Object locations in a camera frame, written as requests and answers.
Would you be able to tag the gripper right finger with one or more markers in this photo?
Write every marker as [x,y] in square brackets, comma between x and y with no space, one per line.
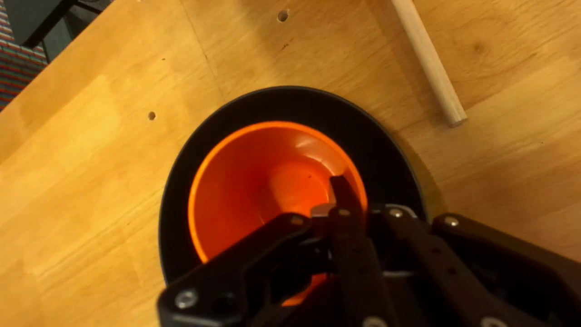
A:
[458,254]

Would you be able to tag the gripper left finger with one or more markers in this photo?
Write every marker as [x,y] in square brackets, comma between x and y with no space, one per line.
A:
[254,268]

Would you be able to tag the orange plastic cup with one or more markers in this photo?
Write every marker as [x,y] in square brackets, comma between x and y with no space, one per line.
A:
[245,181]

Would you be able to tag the black bowl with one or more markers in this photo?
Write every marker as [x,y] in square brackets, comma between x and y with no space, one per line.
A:
[290,104]

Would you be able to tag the wooden dowel rod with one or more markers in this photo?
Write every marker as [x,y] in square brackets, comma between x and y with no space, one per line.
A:
[429,59]

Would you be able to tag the black metal frame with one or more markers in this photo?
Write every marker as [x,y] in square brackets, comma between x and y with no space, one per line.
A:
[36,18]

